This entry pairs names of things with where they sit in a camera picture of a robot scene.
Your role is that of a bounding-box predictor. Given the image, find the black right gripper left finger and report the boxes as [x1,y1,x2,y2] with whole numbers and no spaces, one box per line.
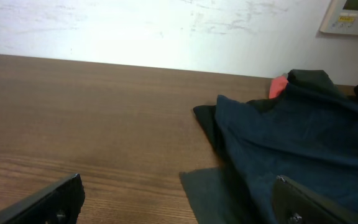
[0,174,85,224]

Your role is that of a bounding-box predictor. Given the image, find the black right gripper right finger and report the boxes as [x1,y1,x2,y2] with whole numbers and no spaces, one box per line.
[272,175,358,224]

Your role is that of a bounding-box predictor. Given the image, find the navy blue shorts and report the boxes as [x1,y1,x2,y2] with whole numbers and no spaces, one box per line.
[215,84,358,223]

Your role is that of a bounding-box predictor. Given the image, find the dark green garment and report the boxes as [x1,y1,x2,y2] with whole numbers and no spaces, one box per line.
[179,69,347,224]

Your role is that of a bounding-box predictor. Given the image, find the red cloth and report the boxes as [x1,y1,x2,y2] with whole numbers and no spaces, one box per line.
[268,75,288,99]

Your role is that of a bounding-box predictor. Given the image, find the beige wall control panel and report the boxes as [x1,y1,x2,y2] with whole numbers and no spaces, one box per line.
[319,0,358,35]

